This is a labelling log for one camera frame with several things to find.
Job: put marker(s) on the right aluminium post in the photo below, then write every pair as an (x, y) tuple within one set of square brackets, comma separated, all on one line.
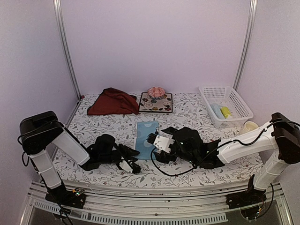
[(247, 39)]

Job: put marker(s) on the aluminium front rail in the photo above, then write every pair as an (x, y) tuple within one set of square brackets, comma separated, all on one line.
[(206, 205)]

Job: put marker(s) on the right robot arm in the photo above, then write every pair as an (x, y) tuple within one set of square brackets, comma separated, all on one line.
[(280, 135)]

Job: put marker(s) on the white plastic basket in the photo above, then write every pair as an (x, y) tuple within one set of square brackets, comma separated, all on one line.
[(226, 96)]

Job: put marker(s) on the rolled yellow towel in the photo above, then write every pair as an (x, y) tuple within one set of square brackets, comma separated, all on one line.
[(226, 112)]

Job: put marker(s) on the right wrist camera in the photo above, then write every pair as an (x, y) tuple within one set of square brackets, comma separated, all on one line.
[(160, 142)]

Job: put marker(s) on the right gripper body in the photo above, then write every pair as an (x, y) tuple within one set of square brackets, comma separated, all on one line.
[(188, 158)]

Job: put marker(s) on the blue cartoon towel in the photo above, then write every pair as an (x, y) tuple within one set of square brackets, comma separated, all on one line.
[(143, 129)]

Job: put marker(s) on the red patterned bowl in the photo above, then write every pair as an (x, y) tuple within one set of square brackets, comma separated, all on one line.
[(156, 92)]

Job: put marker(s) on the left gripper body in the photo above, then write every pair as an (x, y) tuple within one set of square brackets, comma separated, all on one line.
[(105, 159)]

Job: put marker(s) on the left aluminium post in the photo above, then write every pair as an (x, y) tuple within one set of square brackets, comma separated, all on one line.
[(66, 51)]

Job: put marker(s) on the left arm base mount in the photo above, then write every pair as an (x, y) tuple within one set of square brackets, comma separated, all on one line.
[(60, 195)]

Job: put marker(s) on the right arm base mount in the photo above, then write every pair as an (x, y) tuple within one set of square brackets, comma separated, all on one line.
[(247, 197)]

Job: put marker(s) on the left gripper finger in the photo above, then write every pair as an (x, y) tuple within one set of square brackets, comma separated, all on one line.
[(128, 152), (130, 167)]

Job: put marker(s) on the cream ribbed mug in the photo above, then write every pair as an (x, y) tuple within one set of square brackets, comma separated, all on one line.
[(248, 127)]

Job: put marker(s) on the dark red towel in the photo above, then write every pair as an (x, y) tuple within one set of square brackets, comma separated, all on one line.
[(114, 101)]

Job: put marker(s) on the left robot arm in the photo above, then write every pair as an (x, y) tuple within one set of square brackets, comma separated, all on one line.
[(41, 130)]

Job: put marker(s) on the aluminium post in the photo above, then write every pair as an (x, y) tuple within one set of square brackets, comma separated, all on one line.
[(66, 51), (247, 39)]

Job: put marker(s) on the rolled light blue towel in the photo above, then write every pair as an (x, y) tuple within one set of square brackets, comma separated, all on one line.
[(217, 110)]

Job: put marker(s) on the floral square trivet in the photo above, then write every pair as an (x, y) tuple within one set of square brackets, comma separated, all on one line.
[(149, 105)]

